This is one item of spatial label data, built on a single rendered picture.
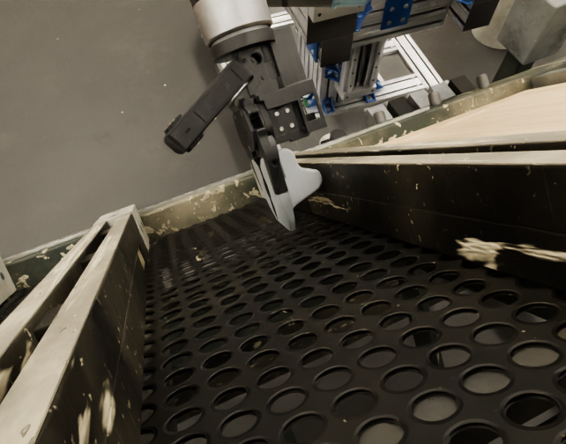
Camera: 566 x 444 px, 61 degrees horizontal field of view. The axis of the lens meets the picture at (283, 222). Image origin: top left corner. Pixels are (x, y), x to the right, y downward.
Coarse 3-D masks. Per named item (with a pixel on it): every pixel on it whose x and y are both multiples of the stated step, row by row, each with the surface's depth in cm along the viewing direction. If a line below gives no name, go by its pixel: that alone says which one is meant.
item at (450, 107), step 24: (528, 72) 109; (456, 96) 111; (480, 96) 102; (504, 96) 104; (408, 120) 98; (432, 120) 100; (336, 144) 95; (360, 144) 96; (216, 192) 90; (240, 192) 91; (144, 216) 87; (168, 216) 88; (192, 216) 89; (72, 240) 84; (24, 264) 82; (48, 264) 83
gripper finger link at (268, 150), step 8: (256, 120) 49; (256, 128) 49; (264, 128) 48; (256, 136) 49; (264, 136) 48; (264, 144) 48; (272, 144) 48; (264, 152) 48; (272, 152) 48; (264, 160) 49; (272, 160) 49; (272, 168) 49; (280, 168) 50; (272, 176) 49; (280, 176) 50; (272, 184) 50; (280, 184) 50; (280, 192) 50
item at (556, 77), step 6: (552, 72) 101; (558, 72) 98; (564, 72) 96; (534, 78) 104; (540, 78) 102; (546, 78) 101; (552, 78) 100; (558, 78) 98; (564, 78) 97; (534, 84) 104; (540, 84) 103; (546, 84) 102; (552, 84) 100
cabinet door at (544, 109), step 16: (512, 96) 102; (528, 96) 95; (544, 96) 88; (560, 96) 81; (480, 112) 95; (496, 112) 88; (512, 112) 81; (528, 112) 76; (544, 112) 71; (560, 112) 67; (432, 128) 94; (448, 128) 89; (464, 128) 82; (480, 128) 76; (496, 128) 71; (512, 128) 67; (528, 128) 63; (544, 128) 60; (560, 128) 56
